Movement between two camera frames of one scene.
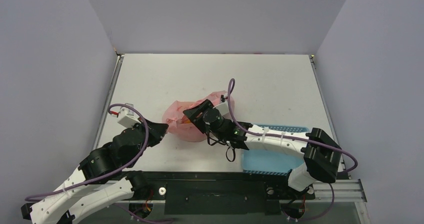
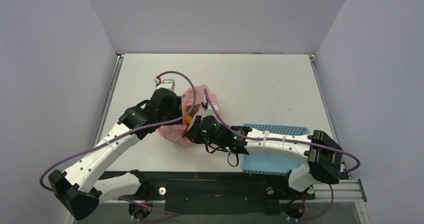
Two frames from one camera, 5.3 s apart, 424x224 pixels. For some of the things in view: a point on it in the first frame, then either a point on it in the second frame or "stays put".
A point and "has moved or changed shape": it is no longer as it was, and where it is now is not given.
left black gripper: [157, 130] to [176, 110]
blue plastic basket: [269, 162] stays put
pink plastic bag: [181, 126] has moved or changed shape
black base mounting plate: [217, 192] stays put
